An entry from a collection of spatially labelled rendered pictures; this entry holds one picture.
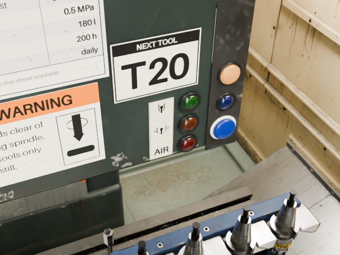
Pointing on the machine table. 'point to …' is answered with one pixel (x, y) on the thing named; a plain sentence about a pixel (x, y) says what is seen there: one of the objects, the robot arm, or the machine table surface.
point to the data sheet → (50, 44)
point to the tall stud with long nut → (109, 239)
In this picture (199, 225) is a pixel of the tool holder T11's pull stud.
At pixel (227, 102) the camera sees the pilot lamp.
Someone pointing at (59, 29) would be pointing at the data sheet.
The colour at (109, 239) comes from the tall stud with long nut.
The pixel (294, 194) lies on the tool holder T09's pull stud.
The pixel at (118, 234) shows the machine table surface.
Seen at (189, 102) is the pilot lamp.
